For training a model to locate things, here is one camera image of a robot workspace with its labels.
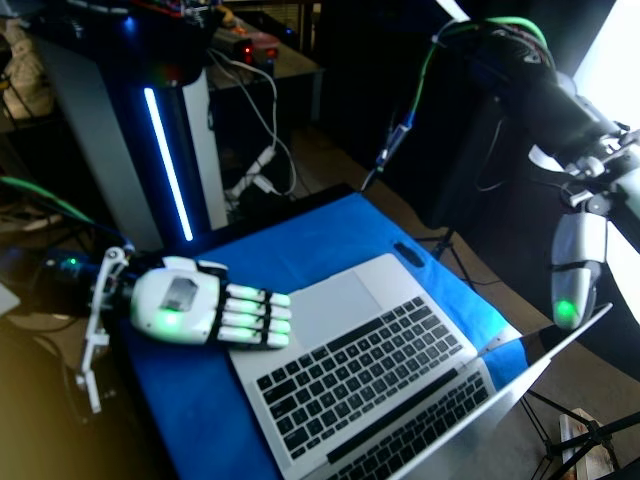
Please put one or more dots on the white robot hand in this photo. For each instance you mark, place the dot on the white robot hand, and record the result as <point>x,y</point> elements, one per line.
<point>575,260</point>
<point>170,300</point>

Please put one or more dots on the silver laptop with apple logo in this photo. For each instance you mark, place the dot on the silver laptop with apple logo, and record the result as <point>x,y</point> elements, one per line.
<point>350,305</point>

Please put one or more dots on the blue cloth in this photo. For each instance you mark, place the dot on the blue cloth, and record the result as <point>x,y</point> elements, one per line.
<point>300,235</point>

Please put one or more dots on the white power strip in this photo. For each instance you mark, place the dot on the white power strip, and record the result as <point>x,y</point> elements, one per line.
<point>250,172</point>

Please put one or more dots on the robot body column with light strip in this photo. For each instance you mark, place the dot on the robot body column with light strip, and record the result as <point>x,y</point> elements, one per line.
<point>100,140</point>

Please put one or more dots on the black tripod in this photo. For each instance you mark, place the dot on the black tripod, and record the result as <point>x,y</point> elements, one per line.
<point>590,435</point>

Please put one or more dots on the black box with red light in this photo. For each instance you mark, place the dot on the black box with red light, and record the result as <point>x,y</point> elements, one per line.
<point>245,47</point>

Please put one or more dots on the grey side table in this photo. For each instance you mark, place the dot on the grey side table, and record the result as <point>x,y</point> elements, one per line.
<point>295,65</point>

